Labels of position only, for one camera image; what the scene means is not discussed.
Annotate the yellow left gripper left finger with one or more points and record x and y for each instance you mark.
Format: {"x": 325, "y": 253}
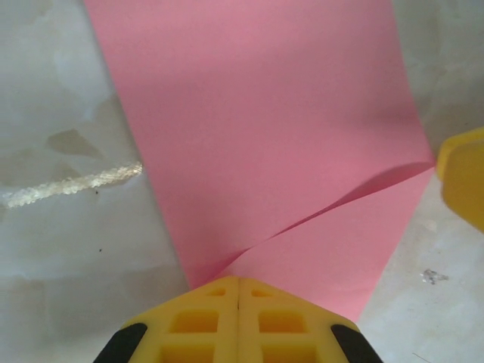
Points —
{"x": 196, "y": 325}

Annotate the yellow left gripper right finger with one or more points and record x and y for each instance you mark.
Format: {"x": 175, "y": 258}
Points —
{"x": 283, "y": 325}

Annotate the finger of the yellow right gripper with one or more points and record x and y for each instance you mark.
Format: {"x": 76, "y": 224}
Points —
{"x": 465, "y": 174}

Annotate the pink paper sheet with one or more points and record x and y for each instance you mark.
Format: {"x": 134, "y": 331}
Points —
{"x": 264, "y": 113}

